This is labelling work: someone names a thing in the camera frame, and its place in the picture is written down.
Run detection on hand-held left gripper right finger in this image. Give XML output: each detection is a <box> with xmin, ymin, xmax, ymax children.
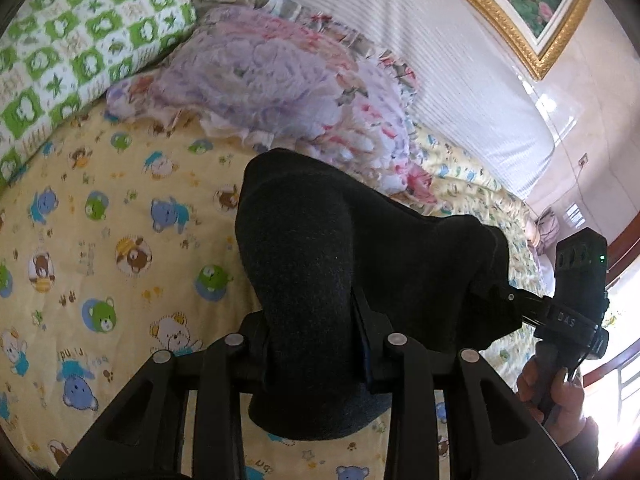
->
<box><xmin>352</xmin><ymin>287</ymin><xmax>576</xmax><ymax>480</ymax></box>

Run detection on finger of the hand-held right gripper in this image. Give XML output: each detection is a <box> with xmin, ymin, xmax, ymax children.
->
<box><xmin>472</xmin><ymin>280</ymin><xmax>555</xmax><ymax>332</ymax></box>

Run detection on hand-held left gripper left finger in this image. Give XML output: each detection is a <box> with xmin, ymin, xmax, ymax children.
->
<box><xmin>56</xmin><ymin>310</ymin><xmax>274</xmax><ymax>480</ymax></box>

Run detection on black pants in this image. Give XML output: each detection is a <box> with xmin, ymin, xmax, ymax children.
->
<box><xmin>234</xmin><ymin>149</ymin><xmax>526</xmax><ymax>442</ymax></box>

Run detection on person's right forearm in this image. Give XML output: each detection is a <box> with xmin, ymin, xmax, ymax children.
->
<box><xmin>542</xmin><ymin>412</ymin><xmax>602</xmax><ymax>480</ymax></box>

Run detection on person's right hand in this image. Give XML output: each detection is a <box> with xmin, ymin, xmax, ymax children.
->
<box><xmin>515</xmin><ymin>359</ymin><xmax>589</xmax><ymax>447</ymax></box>

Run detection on yellow bear print quilt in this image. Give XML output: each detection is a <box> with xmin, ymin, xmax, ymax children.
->
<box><xmin>0</xmin><ymin>105</ymin><xmax>556</xmax><ymax>480</ymax></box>

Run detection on white striped headboard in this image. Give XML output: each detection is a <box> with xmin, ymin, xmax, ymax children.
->
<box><xmin>165</xmin><ymin>0</ymin><xmax>559</xmax><ymax>201</ymax></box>

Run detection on floral ruffled pillow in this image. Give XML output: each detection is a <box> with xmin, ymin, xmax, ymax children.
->
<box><xmin>106</xmin><ymin>0</ymin><xmax>441</xmax><ymax>217</ymax></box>

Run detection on green checked pillow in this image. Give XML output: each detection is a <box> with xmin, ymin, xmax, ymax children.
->
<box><xmin>0</xmin><ymin>0</ymin><xmax>197</xmax><ymax>187</ymax></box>

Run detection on wooden window frame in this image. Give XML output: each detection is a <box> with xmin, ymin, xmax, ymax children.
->
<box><xmin>602</xmin><ymin>207</ymin><xmax>640</xmax><ymax>397</ymax></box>

